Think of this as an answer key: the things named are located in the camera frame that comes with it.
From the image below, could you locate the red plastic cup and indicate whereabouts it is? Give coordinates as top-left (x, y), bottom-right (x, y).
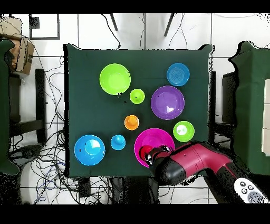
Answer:
top-left (139, 145), bottom-right (156, 163)

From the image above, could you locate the orange plastic cup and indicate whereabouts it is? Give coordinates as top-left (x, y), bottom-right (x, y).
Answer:
top-left (123, 115), bottom-right (140, 131)

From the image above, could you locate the green plastic cup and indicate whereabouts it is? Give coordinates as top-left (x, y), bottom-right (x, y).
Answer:
top-left (129, 88), bottom-right (146, 105)

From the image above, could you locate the pink plastic bowl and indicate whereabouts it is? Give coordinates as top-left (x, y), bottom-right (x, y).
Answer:
top-left (133, 128), bottom-right (176, 169)

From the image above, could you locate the purple plastic bowl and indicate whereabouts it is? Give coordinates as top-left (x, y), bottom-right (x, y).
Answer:
top-left (150, 85), bottom-right (186, 120)

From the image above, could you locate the blue plastic cup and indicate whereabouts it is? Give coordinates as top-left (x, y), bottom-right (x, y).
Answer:
top-left (110, 134), bottom-right (127, 151)

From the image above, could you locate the large green plastic bowl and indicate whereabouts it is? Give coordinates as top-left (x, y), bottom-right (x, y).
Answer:
top-left (99, 63), bottom-right (132, 96)

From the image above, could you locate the dark green tablecloth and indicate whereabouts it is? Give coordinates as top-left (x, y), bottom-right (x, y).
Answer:
top-left (63, 43), bottom-right (215, 178)

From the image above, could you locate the small green ribbed bowl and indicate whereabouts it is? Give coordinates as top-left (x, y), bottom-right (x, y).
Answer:
top-left (172, 120), bottom-right (195, 143)

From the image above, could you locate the small blue patterned bowl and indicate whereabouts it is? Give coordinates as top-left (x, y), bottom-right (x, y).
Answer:
top-left (166, 62), bottom-right (190, 87)

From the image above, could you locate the large blue plastic bowl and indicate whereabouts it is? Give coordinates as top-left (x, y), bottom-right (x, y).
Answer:
top-left (74, 134), bottom-right (106, 166)

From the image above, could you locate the black power strip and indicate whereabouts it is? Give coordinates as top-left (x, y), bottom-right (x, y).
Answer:
top-left (78, 177), bottom-right (92, 198)

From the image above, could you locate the black tripod leg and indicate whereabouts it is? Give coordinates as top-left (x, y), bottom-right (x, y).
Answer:
top-left (163, 13), bottom-right (176, 37)
top-left (109, 13), bottom-right (119, 32)

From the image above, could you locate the black metal stand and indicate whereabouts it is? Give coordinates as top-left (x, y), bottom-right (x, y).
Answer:
top-left (9, 68), bottom-right (47, 144)

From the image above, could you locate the green cloth side table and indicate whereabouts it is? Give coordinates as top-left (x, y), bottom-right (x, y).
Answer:
top-left (0, 39), bottom-right (20, 176)
top-left (227, 41), bottom-right (270, 179)

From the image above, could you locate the cardboard box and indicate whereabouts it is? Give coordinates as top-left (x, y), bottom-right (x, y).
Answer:
top-left (8, 35), bottom-right (36, 76)
top-left (0, 16), bottom-right (23, 40)

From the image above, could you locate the thin black cable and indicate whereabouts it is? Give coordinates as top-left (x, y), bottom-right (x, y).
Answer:
top-left (100, 13), bottom-right (122, 50)

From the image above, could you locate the grey pedestal foot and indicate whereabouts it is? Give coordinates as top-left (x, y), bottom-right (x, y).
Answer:
top-left (9, 144), bottom-right (43, 167)

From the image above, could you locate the black square frame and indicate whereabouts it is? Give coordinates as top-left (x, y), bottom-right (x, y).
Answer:
top-left (28, 14), bottom-right (61, 40)

